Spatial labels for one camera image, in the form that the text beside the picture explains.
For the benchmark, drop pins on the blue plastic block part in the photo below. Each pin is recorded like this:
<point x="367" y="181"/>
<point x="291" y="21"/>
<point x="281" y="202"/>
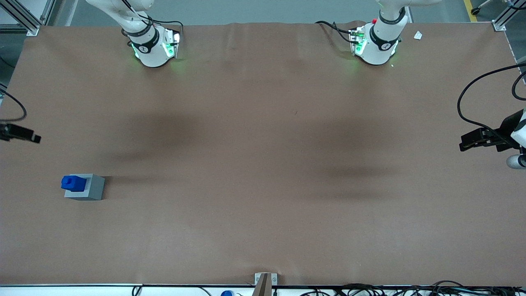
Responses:
<point x="73" y="183"/>

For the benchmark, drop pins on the aluminium frame post with bracket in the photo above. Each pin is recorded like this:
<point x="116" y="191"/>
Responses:
<point x="24" y="18"/>
<point x="507" y="14"/>

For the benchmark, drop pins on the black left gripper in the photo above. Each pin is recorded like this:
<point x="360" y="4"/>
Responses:
<point x="506" y="128"/>

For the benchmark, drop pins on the brown table mat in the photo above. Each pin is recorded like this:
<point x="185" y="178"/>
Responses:
<point x="263" y="164"/>

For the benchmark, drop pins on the small white paper scrap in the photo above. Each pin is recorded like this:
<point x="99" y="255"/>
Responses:
<point x="418" y="35"/>

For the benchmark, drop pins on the blue round cap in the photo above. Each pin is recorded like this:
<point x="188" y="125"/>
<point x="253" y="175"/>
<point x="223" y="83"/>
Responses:
<point x="227" y="293"/>

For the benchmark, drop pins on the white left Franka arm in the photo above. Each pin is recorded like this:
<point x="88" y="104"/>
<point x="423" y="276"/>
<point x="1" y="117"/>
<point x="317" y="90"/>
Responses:
<point x="378" y="45"/>

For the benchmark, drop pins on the black caster wheel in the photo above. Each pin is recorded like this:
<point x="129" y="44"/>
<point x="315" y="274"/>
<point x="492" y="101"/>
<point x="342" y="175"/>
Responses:
<point x="476" y="10"/>

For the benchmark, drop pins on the gray metal mat clamp bracket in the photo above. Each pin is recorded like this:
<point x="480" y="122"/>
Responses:
<point x="265" y="279"/>

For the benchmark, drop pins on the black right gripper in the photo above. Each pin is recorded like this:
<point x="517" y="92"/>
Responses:
<point x="12" y="131"/>

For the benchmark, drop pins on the gray square base block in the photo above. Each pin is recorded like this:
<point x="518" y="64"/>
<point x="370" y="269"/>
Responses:
<point x="93" y="190"/>

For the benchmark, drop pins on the gray left wrist camera box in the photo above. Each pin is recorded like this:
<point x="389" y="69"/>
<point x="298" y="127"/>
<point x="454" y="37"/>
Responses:
<point x="517" y="161"/>

